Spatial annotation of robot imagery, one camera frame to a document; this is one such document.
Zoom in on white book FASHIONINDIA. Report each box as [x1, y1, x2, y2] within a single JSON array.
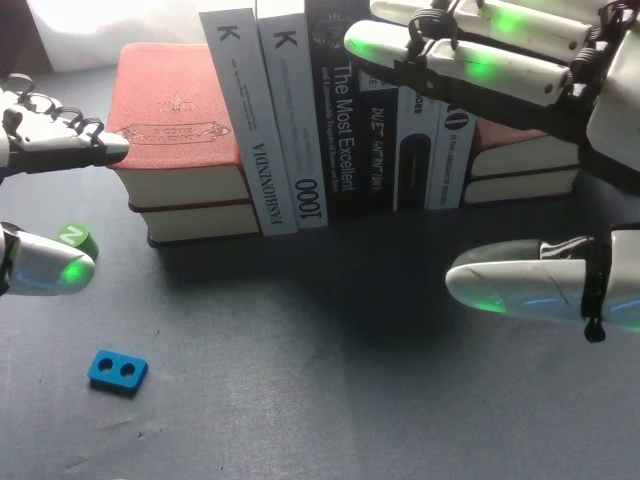
[[198, 7, 299, 237]]

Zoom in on blue block with two holes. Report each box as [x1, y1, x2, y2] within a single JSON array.
[[87, 348, 150, 399]]

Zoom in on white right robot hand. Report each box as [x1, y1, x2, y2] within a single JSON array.
[[343, 0, 640, 346]]

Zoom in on black book The Most Excellent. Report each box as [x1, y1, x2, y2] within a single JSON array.
[[304, 0, 364, 224]]

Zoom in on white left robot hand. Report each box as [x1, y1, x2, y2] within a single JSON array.
[[0, 73, 132, 300]]

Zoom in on thick red cloth-cover book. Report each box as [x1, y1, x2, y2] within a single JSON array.
[[106, 42, 247, 204]]

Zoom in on green cylinder block letter N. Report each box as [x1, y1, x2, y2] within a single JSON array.
[[56, 223, 100, 261]]

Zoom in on thin black book white label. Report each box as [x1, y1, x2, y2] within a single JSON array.
[[357, 69, 400, 216]]

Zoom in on white book 1000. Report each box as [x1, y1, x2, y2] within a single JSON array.
[[255, 0, 330, 231]]

